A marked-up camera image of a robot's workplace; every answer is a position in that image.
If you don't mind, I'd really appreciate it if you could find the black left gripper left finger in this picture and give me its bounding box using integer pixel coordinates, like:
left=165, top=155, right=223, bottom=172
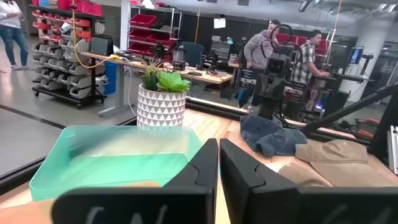
left=51, top=138, right=219, bottom=224

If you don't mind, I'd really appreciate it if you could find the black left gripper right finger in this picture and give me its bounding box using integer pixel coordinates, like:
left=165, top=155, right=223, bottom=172
left=220, top=138, right=398, bottom=224

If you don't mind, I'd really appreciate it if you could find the tan fabric hat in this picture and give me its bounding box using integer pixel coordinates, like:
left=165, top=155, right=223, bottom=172
left=294, top=139, right=369, bottom=165
left=277, top=162, right=335, bottom=188

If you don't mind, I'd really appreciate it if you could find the blue denim hat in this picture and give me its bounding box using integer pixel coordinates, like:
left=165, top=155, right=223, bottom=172
left=239, top=114, right=308, bottom=157

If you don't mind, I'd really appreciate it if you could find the khaki fabric hat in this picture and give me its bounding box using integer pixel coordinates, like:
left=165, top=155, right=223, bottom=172
left=310, top=154, right=398, bottom=188

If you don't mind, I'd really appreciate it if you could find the person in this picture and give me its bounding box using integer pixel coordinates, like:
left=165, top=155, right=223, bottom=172
left=243, top=19, right=282, bottom=72
left=0, top=0, right=31, bottom=71
left=290, top=29, right=331, bottom=86

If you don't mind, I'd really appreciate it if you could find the wooden workbench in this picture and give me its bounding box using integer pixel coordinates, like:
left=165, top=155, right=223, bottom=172
left=80, top=51, right=234, bottom=118

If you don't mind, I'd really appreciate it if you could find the row of red bins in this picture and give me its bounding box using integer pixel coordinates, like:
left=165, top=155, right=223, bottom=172
left=275, top=32, right=330, bottom=56

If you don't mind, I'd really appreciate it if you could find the dark computer desk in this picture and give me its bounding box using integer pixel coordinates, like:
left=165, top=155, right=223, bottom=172
left=312, top=72, right=376, bottom=84

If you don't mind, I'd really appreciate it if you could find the white paper sign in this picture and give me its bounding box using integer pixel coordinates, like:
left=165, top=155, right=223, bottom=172
left=213, top=17, right=227, bottom=30

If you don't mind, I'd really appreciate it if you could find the blue office chair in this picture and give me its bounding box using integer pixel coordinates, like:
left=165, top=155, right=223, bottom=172
left=181, top=41, right=205, bottom=68

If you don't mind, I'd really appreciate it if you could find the teal translucent plastic tray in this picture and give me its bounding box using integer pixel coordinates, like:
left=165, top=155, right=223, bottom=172
left=29, top=125, right=203, bottom=202

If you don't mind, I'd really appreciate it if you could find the small computer monitor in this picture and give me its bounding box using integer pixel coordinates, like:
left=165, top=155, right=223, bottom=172
left=347, top=45, right=365, bottom=65

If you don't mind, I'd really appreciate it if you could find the succulent in white patterned pot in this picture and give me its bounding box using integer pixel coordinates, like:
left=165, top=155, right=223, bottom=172
left=136, top=58, right=192, bottom=128

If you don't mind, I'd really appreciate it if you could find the blue plastic bin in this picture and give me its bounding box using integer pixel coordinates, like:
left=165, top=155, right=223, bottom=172
left=103, top=60, right=118, bottom=96

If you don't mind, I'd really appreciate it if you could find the black rack with storage bins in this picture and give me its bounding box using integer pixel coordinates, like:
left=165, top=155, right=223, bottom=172
left=28, top=3, right=108, bottom=110

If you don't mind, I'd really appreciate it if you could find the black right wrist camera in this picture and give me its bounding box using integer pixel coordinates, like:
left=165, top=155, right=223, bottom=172
left=266, top=53, right=289, bottom=76

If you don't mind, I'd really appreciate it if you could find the wire shelf with red bins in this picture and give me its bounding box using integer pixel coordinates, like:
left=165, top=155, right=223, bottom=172
left=126, top=3, right=183, bottom=60

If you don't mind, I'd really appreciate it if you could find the silver aluminium extrusion post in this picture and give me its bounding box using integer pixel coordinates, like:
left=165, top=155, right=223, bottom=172
left=387, top=125, right=398, bottom=175

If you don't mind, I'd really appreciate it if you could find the yellow hanging cable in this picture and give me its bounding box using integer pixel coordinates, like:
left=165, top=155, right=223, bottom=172
left=71, top=0, right=121, bottom=70

